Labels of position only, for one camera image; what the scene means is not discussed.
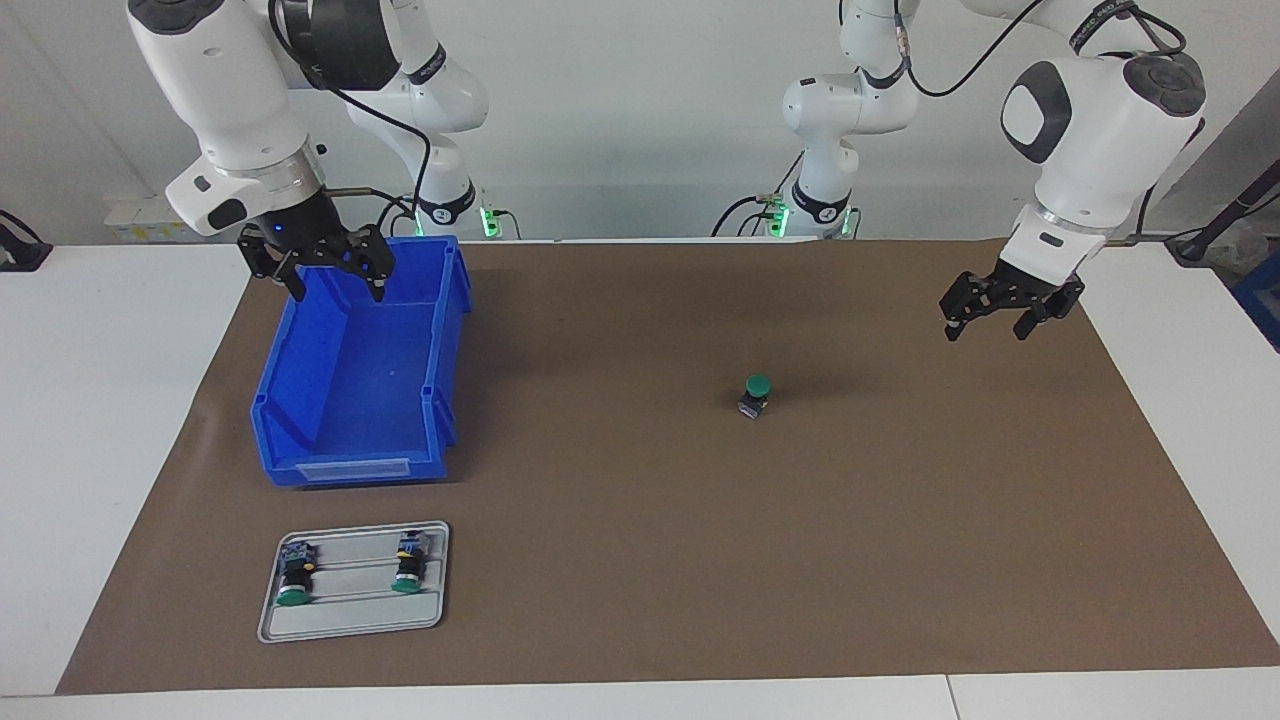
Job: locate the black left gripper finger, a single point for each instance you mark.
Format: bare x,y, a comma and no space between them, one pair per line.
1048,305
975,295

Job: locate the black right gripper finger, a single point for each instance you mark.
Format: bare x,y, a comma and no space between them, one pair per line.
375,260
278,267

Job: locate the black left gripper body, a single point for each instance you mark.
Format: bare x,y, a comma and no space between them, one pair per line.
1035,290

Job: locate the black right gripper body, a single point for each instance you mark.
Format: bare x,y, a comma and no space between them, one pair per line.
300,228

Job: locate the green push button switch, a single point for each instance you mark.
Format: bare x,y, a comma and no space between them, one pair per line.
295,575
409,565
757,385

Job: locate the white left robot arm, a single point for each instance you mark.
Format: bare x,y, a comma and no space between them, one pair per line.
1100,130

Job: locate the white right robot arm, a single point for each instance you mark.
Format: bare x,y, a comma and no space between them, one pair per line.
230,90

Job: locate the green lit base connector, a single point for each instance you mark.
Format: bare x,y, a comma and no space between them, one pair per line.
775,215
488,220

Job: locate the blue plastic storage bin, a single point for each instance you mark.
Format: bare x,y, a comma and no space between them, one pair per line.
370,400

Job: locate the black stand pole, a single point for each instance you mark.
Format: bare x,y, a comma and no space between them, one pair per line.
1195,245

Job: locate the blue crate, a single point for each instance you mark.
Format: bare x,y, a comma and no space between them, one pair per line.
1265,300

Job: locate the black clamp base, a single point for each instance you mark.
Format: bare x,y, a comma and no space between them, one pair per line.
20,255

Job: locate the grey metal tray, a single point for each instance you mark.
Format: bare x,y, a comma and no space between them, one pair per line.
350,620

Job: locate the brown table mat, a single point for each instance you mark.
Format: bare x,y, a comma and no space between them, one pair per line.
700,550

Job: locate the white wall socket box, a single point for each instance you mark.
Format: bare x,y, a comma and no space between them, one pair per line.
130,215

